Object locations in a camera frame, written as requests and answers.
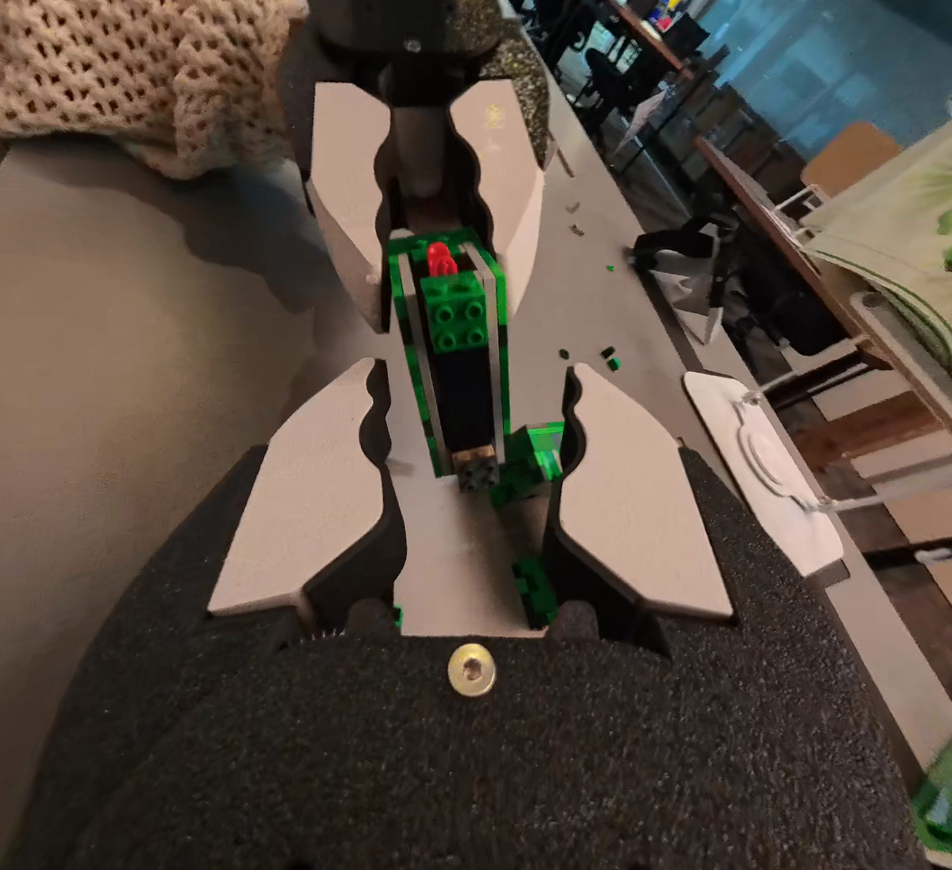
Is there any green lego legs assembly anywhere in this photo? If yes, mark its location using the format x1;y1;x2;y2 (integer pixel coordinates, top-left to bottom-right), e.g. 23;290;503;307
487;422;568;627

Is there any black and grey tool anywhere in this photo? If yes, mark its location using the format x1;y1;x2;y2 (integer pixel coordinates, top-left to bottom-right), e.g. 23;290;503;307
631;215;746;344

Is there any row of office desks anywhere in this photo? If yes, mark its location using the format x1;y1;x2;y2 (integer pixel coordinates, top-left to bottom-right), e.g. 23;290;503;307
483;0;745;164

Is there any white book stand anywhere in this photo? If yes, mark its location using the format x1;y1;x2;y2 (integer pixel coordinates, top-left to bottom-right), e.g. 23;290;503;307
683;182;952;579

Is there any tall green lego body block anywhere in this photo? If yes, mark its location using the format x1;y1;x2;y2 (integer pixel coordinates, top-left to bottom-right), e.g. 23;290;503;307
387;224;513;493

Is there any lego instruction booklet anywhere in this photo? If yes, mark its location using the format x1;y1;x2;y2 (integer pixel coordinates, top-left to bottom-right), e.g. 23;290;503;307
799;133;952;365

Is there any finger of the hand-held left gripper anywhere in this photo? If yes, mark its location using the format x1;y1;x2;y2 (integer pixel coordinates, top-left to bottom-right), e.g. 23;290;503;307
448;80;547;314
306;81;393;333

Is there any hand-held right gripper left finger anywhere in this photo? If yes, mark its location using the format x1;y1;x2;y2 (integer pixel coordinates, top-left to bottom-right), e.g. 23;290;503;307
207;357;409;634

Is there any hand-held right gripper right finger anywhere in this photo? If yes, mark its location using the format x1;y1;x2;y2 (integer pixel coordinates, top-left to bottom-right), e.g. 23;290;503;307
543;363;737;655

